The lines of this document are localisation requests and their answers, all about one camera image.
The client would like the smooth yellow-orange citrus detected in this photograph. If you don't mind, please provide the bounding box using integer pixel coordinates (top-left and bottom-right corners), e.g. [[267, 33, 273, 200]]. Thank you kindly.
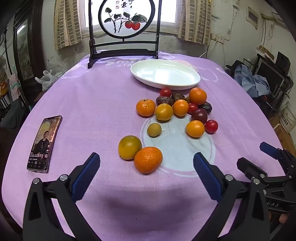
[[155, 103, 174, 121], [186, 120, 205, 138]]

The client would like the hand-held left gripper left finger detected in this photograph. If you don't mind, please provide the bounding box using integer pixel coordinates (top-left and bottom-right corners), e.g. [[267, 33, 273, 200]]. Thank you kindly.
[[23, 152, 102, 241]]

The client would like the smartphone with lit screen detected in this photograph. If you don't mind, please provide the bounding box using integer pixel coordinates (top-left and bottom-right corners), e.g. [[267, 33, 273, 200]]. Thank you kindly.
[[26, 115, 63, 173]]

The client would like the smooth purple passion fruit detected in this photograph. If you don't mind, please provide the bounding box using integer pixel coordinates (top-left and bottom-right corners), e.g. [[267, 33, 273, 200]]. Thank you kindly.
[[191, 108, 208, 124]]

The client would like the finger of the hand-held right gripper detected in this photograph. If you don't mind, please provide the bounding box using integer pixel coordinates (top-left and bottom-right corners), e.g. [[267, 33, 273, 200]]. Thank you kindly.
[[236, 157, 269, 181], [259, 142, 287, 163]]

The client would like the white plastic bag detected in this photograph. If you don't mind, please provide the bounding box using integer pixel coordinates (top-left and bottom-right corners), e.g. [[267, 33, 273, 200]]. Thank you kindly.
[[35, 70, 63, 92]]

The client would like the small green-yellow kumquat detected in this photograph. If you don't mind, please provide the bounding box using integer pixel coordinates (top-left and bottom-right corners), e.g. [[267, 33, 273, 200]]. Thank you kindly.
[[147, 123, 162, 138]]

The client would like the black metal rack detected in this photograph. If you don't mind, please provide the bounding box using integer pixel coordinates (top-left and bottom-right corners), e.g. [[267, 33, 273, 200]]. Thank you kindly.
[[254, 51, 292, 105]]

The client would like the large orange tangerine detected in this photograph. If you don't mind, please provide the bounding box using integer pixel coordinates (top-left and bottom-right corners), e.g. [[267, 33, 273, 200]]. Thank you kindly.
[[134, 146, 163, 175]]

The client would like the dark wooden painted table screen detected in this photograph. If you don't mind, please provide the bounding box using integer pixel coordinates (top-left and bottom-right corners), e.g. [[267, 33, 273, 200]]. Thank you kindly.
[[87, 0, 160, 69]]

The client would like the beige checked curtain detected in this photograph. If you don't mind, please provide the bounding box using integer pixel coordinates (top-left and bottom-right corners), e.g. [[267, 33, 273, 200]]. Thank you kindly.
[[54, 0, 82, 50], [178, 0, 212, 45]]

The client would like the white oval plate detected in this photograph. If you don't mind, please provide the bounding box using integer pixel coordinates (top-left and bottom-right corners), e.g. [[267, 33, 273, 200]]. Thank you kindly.
[[130, 59, 201, 91]]

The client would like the black bag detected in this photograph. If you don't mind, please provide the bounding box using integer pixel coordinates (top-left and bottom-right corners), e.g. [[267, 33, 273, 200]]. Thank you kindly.
[[225, 60, 243, 77]]

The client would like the window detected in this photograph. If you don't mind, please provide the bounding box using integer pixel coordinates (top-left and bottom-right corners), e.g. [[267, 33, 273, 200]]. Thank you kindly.
[[80, 0, 185, 33]]

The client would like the purple tablecloth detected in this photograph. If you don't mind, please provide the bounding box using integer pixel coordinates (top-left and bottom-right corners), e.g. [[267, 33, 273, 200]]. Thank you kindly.
[[1, 52, 286, 241]]

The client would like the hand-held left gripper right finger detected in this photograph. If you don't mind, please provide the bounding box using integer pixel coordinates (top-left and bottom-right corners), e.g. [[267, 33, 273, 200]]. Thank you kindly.
[[193, 152, 271, 241]]

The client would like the person's right hand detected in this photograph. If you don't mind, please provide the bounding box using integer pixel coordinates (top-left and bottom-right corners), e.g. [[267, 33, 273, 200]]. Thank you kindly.
[[268, 210, 289, 225]]

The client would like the dark wooden cabinet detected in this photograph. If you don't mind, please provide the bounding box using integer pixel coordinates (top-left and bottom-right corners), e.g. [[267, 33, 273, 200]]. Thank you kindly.
[[13, 0, 44, 105]]

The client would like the white wall box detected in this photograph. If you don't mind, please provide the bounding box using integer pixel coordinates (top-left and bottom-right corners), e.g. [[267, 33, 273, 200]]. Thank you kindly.
[[246, 6, 259, 29]]

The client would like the white cable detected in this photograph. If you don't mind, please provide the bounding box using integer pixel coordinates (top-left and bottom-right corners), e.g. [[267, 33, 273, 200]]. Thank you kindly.
[[199, 40, 218, 58]]

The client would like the green-yellow orange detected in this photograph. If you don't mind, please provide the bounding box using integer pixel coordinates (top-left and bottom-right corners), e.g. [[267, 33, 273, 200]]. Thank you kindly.
[[118, 135, 142, 160]]

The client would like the wrinkled dark passion fruit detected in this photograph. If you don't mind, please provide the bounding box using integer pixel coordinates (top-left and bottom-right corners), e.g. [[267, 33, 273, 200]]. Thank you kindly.
[[171, 92, 186, 103], [156, 96, 174, 106], [198, 101, 212, 114]]

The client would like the blue cloth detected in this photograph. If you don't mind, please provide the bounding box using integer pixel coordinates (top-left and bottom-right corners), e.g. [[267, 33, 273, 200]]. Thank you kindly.
[[240, 64, 271, 98]]

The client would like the cardboard box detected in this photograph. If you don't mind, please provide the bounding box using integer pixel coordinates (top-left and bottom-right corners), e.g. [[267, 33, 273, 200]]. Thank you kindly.
[[269, 113, 296, 151]]

